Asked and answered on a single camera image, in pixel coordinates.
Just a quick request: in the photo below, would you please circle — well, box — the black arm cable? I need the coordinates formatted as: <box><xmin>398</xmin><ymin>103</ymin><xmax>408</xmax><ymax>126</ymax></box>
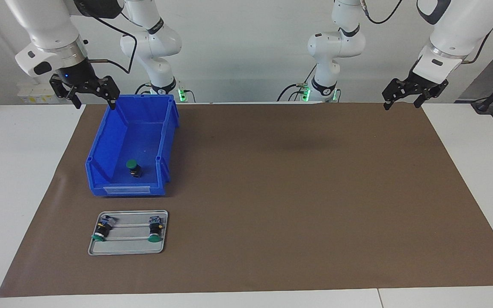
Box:
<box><xmin>360</xmin><ymin>0</ymin><xmax>493</xmax><ymax>65</ymax></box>
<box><xmin>85</xmin><ymin>9</ymin><xmax>138</xmax><ymax>74</ymax></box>

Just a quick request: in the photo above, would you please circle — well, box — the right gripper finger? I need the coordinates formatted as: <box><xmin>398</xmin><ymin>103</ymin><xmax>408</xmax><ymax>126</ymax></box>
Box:
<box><xmin>95</xmin><ymin>76</ymin><xmax>121</xmax><ymax>111</ymax></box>
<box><xmin>50</xmin><ymin>75</ymin><xmax>82</xmax><ymax>110</ymax></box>

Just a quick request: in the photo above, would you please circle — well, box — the blue plastic storage bin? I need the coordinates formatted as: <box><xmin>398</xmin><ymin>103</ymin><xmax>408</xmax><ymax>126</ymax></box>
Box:
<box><xmin>85</xmin><ymin>94</ymin><xmax>180</xmax><ymax>197</ymax></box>

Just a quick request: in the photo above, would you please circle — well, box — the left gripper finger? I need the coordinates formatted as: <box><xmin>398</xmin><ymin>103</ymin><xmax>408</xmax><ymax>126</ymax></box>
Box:
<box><xmin>413</xmin><ymin>80</ymin><xmax>449</xmax><ymax>108</ymax></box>
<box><xmin>382</xmin><ymin>78</ymin><xmax>410</xmax><ymax>111</ymax></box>

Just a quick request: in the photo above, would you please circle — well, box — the green push button dark block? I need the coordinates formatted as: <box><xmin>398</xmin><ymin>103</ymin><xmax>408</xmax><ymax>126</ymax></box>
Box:
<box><xmin>91</xmin><ymin>216</ymin><xmax>116</xmax><ymax>242</ymax></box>

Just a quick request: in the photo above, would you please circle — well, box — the green mushroom push button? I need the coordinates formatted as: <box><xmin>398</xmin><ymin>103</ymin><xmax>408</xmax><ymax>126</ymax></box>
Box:
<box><xmin>126</xmin><ymin>160</ymin><xmax>143</xmax><ymax>178</ymax></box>

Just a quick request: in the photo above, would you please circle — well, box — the grey metal tray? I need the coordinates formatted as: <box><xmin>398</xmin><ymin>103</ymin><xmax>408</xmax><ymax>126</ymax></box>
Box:
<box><xmin>88</xmin><ymin>210</ymin><xmax>169</xmax><ymax>256</ymax></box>

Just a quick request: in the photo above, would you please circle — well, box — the green push button white block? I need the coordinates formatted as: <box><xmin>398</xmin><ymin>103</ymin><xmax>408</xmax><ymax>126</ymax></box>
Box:
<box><xmin>148</xmin><ymin>216</ymin><xmax>164</xmax><ymax>243</ymax></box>

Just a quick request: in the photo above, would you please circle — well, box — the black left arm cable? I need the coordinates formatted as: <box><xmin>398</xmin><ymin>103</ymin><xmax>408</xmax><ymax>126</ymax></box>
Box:
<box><xmin>360</xmin><ymin>0</ymin><xmax>493</xmax><ymax>65</ymax></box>

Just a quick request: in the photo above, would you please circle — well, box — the brown table mat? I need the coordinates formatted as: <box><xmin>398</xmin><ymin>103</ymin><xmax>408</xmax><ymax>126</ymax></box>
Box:
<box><xmin>0</xmin><ymin>102</ymin><xmax>493</xmax><ymax>298</ymax></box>

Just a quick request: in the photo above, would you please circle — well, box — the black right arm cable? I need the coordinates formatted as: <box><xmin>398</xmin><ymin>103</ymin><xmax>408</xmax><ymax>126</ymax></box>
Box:
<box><xmin>85</xmin><ymin>9</ymin><xmax>138</xmax><ymax>74</ymax></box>

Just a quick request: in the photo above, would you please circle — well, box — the dark grey partition panel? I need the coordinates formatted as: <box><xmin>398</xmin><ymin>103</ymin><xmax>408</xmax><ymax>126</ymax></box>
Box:
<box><xmin>455</xmin><ymin>29</ymin><xmax>493</xmax><ymax>104</ymax></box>

